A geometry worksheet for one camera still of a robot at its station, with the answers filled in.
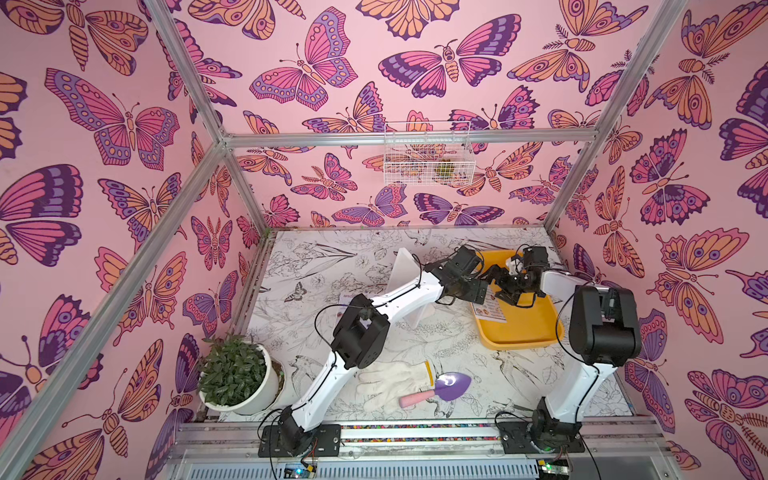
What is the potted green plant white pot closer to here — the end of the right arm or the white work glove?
the white work glove

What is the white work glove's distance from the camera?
2.66 ft

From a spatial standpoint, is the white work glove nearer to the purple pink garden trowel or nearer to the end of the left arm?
the purple pink garden trowel

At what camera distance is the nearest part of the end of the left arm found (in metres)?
0.70

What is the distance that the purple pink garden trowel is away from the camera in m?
0.81

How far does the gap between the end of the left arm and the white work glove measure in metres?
0.25

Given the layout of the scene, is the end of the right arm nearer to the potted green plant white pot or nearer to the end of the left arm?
the end of the left arm

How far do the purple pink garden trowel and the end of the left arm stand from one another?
22cm

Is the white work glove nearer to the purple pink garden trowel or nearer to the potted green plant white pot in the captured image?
the purple pink garden trowel

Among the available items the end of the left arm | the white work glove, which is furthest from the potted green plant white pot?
the end of the left arm

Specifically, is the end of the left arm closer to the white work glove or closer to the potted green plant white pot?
the white work glove

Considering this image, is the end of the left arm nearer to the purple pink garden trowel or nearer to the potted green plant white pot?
the purple pink garden trowel

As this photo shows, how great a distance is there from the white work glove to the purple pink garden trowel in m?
0.01
